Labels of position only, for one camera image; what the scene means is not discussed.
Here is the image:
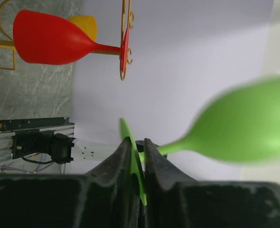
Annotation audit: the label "gold wire glass rack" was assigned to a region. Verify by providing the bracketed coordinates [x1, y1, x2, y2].
[0, 0, 134, 80]

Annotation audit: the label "green wine glass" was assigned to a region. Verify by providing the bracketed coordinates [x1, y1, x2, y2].
[119, 75, 280, 204]

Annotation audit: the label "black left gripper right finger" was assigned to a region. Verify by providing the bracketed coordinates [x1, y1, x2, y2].
[144, 139, 280, 228]

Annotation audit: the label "orange wine glass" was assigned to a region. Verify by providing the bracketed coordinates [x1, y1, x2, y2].
[67, 15, 98, 41]

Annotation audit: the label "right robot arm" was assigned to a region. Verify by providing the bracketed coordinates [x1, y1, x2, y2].
[12, 131, 117, 165]

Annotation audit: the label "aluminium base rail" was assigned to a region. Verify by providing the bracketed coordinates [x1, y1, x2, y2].
[0, 117, 75, 167]

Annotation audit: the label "red wine glass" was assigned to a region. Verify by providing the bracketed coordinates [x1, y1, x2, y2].
[13, 9, 129, 73]

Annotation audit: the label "loose cables under table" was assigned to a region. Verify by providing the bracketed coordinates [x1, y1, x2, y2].
[0, 153, 67, 175]

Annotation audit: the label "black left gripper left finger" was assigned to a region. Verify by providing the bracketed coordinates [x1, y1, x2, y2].
[0, 138, 140, 228]

